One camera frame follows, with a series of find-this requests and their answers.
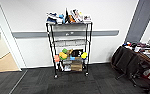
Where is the brown toy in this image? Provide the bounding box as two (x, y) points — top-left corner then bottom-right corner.
(66, 49), (74, 57)

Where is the blue box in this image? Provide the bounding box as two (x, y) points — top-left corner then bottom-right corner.
(69, 55), (76, 61)

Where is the green toy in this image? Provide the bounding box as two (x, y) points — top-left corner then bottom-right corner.
(61, 47), (69, 55)

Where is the yellow blue round toy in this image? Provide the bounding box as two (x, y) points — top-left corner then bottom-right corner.
(80, 51), (89, 60)

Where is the yellow orange toy block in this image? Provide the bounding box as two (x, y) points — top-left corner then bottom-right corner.
(58, 51), (69, 61)

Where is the large brown cardboard box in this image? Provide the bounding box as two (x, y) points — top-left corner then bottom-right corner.
(70, 60), (84, 72)

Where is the white printed box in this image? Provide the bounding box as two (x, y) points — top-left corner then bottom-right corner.
(63, 64), (72, 72)

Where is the orange-brown plush toy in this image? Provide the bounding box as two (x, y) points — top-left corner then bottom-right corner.
(67, 14), (77, 24)

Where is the white book with photo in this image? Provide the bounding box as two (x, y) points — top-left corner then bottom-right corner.
(82, 14), (93, 24)

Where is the black upright panel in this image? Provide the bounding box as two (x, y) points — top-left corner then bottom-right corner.
(63, 7), (70, 25)

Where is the black garment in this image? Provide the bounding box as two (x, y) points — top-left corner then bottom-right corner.
(110, 45), (143, 77)

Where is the black wire shelf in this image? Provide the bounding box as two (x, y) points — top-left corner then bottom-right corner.
(45, 20), (94, 80)

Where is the long grey wall band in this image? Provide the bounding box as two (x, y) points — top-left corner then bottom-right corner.
(11, 30), (121, 39)

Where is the white door frame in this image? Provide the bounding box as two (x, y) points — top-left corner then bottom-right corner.
(0, 5), (27, 72)

